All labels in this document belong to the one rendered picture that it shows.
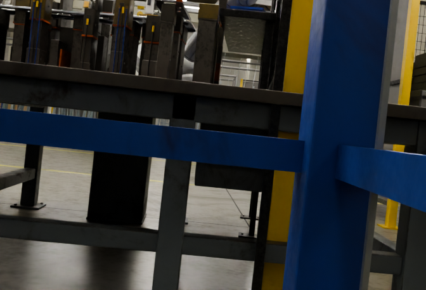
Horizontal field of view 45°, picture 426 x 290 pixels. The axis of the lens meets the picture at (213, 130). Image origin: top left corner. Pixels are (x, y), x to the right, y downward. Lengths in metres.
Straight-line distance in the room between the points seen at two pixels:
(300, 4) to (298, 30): 0.08
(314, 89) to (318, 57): 0.03
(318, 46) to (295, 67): 1.25
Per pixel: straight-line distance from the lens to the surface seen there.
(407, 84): 3.92
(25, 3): 2.64
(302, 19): 1.76
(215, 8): 2.13
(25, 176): 3.00
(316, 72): 0.48
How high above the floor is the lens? 0.57
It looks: level
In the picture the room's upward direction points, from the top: 6 degrees clockwise
